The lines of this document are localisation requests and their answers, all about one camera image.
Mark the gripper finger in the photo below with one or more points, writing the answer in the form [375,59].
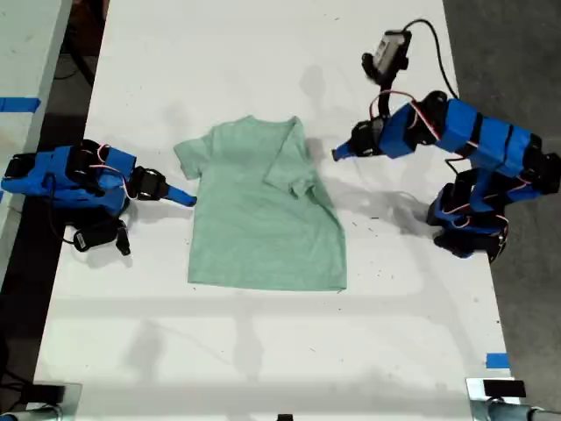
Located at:
[179,191]
[346,145]
[179,199]
[346,154]

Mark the pale green T-shirt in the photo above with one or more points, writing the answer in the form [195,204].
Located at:
[263,237]

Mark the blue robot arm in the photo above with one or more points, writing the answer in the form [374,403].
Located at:
[61,175]
[491,140]

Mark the long blue tape strip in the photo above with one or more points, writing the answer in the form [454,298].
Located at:
[19,104]

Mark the metal corner plate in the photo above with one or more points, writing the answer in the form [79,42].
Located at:
[72,401]
[475,401]

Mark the small black box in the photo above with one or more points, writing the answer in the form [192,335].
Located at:
[504,388]
[49,393]

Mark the small black block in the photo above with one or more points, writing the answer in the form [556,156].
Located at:
[285,417]

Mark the short blue tape strip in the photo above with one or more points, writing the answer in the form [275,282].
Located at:
[497,360]

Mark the black camera stalk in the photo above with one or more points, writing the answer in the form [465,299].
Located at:
[122,239]
[382,87]

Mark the black camera box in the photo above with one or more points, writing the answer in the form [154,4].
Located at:
[92,237]
[392,49]

